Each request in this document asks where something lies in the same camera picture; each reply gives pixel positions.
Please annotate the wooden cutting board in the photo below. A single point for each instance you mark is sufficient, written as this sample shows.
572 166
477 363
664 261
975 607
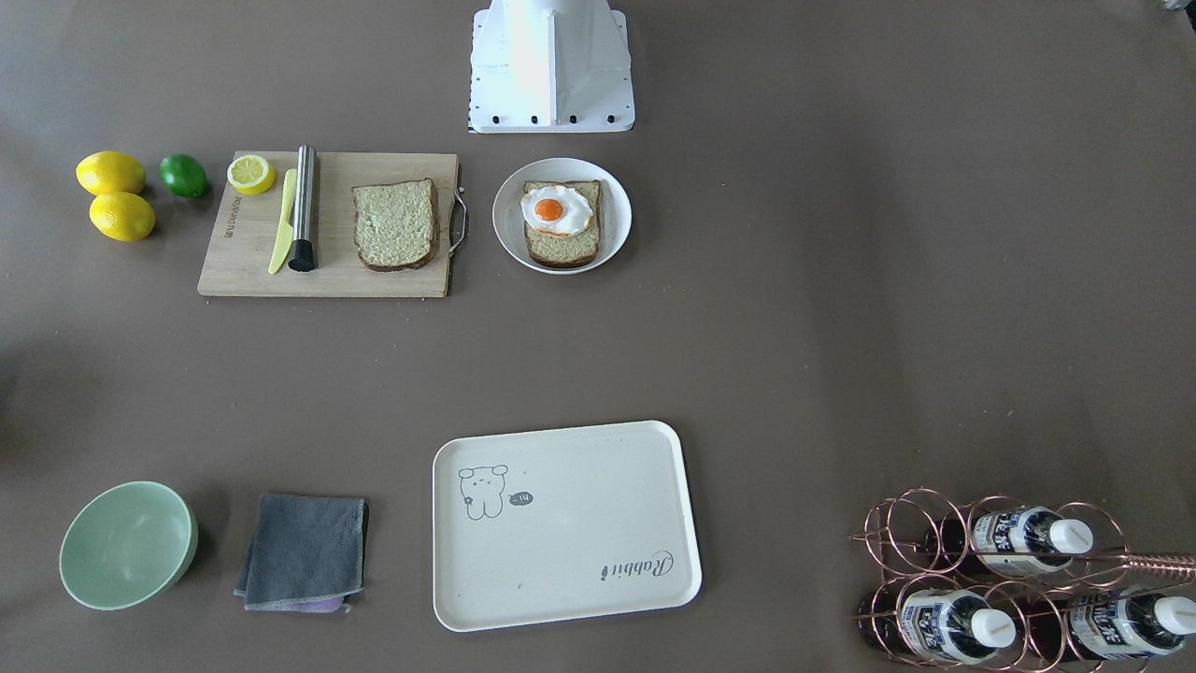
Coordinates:
243 237

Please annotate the yellow lemon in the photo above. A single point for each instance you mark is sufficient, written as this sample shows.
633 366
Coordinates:
111 171
122 216

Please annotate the yellow lemon upper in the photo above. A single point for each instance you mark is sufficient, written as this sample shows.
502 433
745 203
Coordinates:
111 171

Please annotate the bread slice on plate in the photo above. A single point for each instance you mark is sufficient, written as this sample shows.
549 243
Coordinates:
569 252

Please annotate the grey folded cloth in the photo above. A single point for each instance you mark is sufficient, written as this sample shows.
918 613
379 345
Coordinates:
305 555

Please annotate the bread slice on board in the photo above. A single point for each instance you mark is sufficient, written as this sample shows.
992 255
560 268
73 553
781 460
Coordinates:
396 225

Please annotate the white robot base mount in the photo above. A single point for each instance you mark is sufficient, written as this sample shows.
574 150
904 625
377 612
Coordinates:
560 67

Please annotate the steel cylinder muddler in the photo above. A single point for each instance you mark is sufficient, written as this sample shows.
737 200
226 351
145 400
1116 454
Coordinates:
303 249

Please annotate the fried egg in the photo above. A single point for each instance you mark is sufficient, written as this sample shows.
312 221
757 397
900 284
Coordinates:
557 211

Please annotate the cream rabbit tray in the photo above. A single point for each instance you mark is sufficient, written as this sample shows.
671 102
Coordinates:
562 524

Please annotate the green lime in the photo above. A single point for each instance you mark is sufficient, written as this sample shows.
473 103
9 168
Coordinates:
183 176

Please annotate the yellow lemon lower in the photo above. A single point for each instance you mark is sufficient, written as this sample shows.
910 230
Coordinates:
122 216

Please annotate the half lemon slice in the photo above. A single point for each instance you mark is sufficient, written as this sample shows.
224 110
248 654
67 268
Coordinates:
251 174

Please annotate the dark bottle upper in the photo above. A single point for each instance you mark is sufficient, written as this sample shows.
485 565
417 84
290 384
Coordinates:
1013 543

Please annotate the green bowl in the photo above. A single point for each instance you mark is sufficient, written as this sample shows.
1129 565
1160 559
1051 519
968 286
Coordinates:
130 544

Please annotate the dark bottle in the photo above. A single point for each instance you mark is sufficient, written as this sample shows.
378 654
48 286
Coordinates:
1013 543
1121 625
943 627

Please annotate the yellow plastic knife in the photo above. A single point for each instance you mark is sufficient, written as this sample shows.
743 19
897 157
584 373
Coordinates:
284 233

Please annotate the copper wire bottle rack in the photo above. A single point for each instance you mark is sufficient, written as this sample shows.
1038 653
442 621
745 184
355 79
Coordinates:
1003 585

